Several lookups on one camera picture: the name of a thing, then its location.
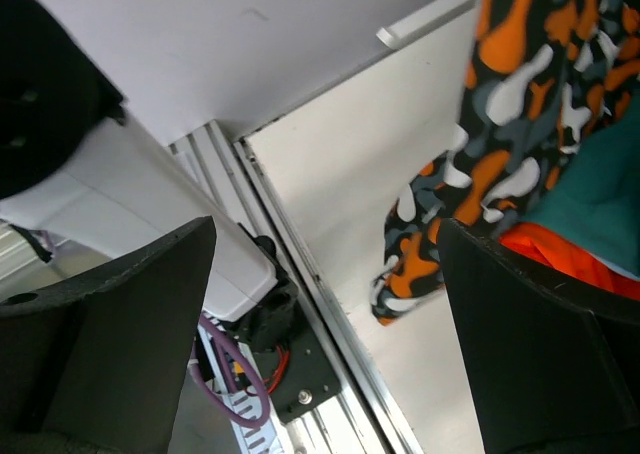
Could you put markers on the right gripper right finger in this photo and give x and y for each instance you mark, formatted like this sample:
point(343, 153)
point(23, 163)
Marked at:
point(552, 362)

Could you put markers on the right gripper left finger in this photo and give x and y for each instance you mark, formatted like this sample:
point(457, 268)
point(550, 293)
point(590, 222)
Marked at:
point(96, 363)

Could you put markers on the teal green shorts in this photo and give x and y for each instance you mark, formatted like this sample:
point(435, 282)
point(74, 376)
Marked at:
point(595, 204)

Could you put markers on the orange black patterned shorts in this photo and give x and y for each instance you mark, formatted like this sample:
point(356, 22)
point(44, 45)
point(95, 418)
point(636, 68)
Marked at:
point(542, 76)

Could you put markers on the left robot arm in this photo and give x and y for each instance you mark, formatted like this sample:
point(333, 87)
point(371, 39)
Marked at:
point(75, 163)

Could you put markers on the bright orange shorts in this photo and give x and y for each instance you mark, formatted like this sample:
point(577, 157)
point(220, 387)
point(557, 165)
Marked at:
point(550, 249)

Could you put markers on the aluminium extrusion rail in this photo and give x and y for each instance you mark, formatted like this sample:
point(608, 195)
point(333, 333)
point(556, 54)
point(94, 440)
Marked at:
point(363, 417)

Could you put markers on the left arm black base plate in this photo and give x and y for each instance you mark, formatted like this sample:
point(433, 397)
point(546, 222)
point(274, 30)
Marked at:
point(297, 373)

